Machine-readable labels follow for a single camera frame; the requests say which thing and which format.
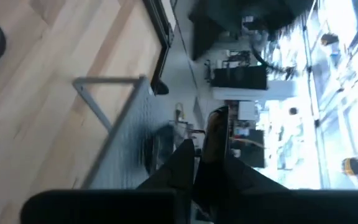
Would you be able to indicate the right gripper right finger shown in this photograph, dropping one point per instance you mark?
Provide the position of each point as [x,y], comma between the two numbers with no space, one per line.
[275,208]

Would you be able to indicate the black wavy round mini plate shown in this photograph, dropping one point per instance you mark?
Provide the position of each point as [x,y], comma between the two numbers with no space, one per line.
[158,149]

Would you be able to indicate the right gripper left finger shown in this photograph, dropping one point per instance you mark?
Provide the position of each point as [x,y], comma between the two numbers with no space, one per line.
[135,208]

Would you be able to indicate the black computer tower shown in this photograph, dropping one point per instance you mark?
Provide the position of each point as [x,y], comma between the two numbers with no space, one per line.
[239,77]

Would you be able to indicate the grey perforated metal riser shelf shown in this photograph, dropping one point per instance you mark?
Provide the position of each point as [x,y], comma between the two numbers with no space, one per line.
[126,149]

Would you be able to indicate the black aluminium rig frame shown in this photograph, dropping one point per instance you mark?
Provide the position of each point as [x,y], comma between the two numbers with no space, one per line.
[158,37]

